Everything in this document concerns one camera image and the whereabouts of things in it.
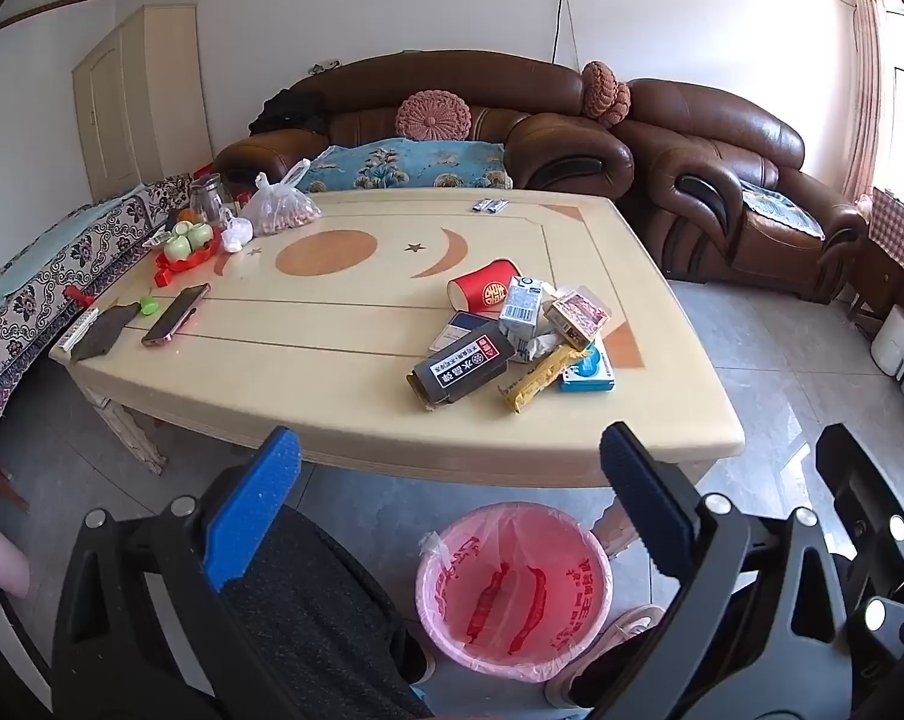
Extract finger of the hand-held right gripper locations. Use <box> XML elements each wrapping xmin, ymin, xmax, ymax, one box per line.
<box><xmin>814</xmin><ymin>422</ymin><xmax>904</xmax><ymax>720</ymax></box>

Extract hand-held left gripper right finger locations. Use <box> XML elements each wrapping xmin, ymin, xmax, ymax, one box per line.
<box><xmin>599</xmin><ymin>421</ymin><xmax>873</xmax><ymax>720</ymax></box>

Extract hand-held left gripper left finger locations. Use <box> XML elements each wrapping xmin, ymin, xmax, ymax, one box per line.
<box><xmin>50</xmin><ymin>426</ymin><xmax>303</xmax><ymax>720</ymax></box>

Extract yellow snack wrapper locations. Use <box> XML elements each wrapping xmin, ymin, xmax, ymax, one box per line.
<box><xmin>497</xmin><ymin>343</ymin><xmax>589</xmax><ymax>415</ymax></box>

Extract pink trash bin with liner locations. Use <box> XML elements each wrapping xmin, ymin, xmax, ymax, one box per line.
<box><xmin>414</xmin><ymin>502</ymin><xmax>614</xmax><ymax>683</ymax></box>

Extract patterned card box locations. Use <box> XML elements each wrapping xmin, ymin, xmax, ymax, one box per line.
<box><xmin>543</xmin><ymin>286</ymin><xmax>612</xmax><ymax>352</ymax></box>

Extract white milk carton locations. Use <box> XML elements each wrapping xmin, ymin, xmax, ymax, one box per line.
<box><xmin>499</xmin><ymin>276</ymin><xmax>565</xmax><ymax>346</ymax></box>

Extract black rectangular box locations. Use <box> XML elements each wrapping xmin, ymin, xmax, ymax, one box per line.
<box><xmin>408</xmin><ymin>330</ymin><xmax>514</xmax><ymax>412</ymax></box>

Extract blue and white medicine box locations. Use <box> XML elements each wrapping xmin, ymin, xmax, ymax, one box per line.
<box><xmin>431</xmin><ymin>310</ymin><xmax>498</xmax><ymax>352</ymax></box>

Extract red paper cup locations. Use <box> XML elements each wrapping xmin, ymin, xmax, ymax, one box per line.
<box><xmin>447</xmin><ymin>259</ymin><xmax>522</xmax><ymax>314</ymax></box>

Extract person's left leg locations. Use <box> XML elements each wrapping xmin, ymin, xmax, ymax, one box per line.
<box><xmin>219</xmin><ymin>506</ymin><xmax>434</xmax><ymax>720</ymax></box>

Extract light blue medicine box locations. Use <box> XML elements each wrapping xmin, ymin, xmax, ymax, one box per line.
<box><xmin>558</xmin><ymin>341</ymin><xmax>618</xmax><ymax>393</ymax></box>

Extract white round appliance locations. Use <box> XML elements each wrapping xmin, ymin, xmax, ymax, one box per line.
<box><xmin>870</xmin><ymin>307</ymin><xmax>904</xmax><ymax>377</ymax></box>

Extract beige coffee table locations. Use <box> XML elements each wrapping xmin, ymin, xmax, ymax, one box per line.
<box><xmin>49</xmin><ymin>190</ymin><xmax>747</xmax><ymax>552</ymax></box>

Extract crumpled white tissue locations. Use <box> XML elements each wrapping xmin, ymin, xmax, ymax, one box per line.
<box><xmin>512</xmin><ymin>330</ymin><xmax>558</xmax><ymax>365</ymax></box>

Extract pale pink shoe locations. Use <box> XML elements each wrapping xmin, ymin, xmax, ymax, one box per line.
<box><xmin>546</xmin><ymin>604</ymin><xmax>667</xmax><ymax>707</ymax></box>

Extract wooden side table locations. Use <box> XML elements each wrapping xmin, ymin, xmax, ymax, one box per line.
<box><xmin>846</xmin><ymin>240</ymin><xmax>904</xmax><ymax>346</ymax></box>

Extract pink smartphone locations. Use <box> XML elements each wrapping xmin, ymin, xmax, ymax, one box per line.
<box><xmin>141</xmin><ymin>283</ymin><xmax>211</xmax><ymax>348</ymax></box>

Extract black wallet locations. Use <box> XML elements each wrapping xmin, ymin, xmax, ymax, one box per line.
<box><xmin>69</xmin><ymin>302</ymin><xmax>144</xmax><ymax>362</ymax></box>

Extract white remote control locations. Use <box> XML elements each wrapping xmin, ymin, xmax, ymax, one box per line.
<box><xmin>54</xmin><ymin>313</ymin><xmax>102</xmax><ymax>352</ymax></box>

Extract red tray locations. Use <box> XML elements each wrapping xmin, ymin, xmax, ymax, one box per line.
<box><xmin>155</xmin><ymin>229</ymin><xmax>224</xmax><ymax>272</ymax></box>

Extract blue seat cover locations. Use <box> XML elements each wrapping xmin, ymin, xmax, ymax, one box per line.
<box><xmin>737</xmin><ymin>180</ymin><xmax>827</xmax><ymax>241</ymax></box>

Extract plastic bag of peanuts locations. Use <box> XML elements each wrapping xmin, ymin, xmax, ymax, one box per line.
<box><xmin>240</xmin><ymin>159</ymin><xmax>322</xmax><ymax>237</ymax></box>

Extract patterned sofa cover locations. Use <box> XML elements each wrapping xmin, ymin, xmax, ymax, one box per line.
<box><xmin>0</xmin><ymin>172</ymin><xmax>198</xmax><ymax>440</ymax></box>

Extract glass pitcher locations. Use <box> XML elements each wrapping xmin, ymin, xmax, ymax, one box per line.
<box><xmin>189</xmin><ymin>174</ymin><xmax>228</xmax><ymax>222</ymax></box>

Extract brown leather armchair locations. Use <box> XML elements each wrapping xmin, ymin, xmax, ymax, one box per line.
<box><xmin>613</xmin><ymin>79</ymin><xmax>869</xmax><ymax>305</ymax></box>

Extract brown leather sofa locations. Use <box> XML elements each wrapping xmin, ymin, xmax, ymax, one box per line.
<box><xmin>213</xmin><ymin>52</ymin><xmax>634</xmax><ymax>192</ymax></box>

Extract blue floral cushion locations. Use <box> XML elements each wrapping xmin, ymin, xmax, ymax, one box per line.
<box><xmin>296</xmin><ymin>137</ymin><xmax>513</xmax><ymax>192</ymax></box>

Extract pink curtain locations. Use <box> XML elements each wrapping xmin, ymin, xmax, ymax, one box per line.
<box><xmin>842</xmin><ymin>0</ymin><xmax>884</xmax><ymax>200</ymax></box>

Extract black clothing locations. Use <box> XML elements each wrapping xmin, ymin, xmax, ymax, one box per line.
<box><xmin>249</xmin><ymin>88</ymin><xmax>331</xmax><ymax>137</ymax></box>

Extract pink round cushion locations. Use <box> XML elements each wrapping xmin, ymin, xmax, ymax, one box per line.
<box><xmin>581</xmin><ymin>61</ymin><xmax>631</xmax><ymax>128</ymax></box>
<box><xmin>396</xmin><ymin>90</ymin><xmax>473</xmax><ymax>142</ymax></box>

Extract cream wardrobe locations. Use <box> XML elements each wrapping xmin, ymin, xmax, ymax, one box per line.
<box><xmin>71</xmin><ymin>4</ymin><xmax>214</xmax><ymax>203</ymax></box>

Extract black hanging cable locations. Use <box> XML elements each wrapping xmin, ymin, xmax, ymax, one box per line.
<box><xmin>551</xmin><ymin>0</ymin><xmax>582</xmax><ymax>68</ymax></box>

